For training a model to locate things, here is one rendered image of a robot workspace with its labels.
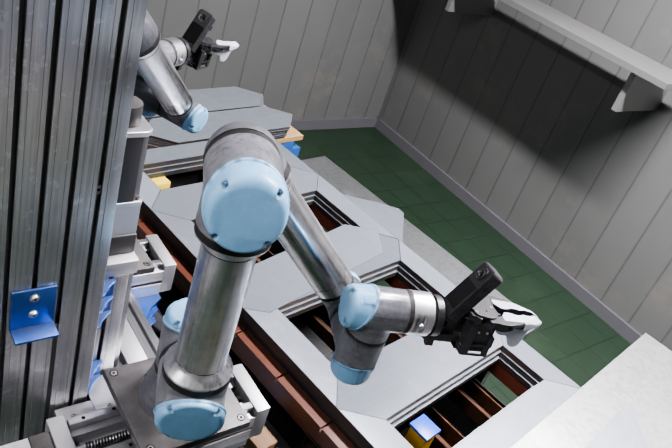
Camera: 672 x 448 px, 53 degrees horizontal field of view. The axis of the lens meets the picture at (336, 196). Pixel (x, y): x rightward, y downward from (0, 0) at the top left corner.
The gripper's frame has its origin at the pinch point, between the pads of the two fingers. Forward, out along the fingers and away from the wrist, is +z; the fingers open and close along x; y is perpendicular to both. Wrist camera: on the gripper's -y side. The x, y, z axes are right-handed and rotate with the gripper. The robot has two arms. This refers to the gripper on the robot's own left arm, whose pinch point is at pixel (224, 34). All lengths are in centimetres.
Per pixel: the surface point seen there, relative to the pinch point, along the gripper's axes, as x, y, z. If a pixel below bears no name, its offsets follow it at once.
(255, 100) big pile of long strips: -27, 64, 92
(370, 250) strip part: 64, 50, 28
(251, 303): 52, 52, -25
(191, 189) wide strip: 4, 59, 6
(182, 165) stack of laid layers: -10, 63, 20
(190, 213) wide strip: 13, 57, -5
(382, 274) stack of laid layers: 73, 52, 24
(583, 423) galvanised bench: 138, 22, -19
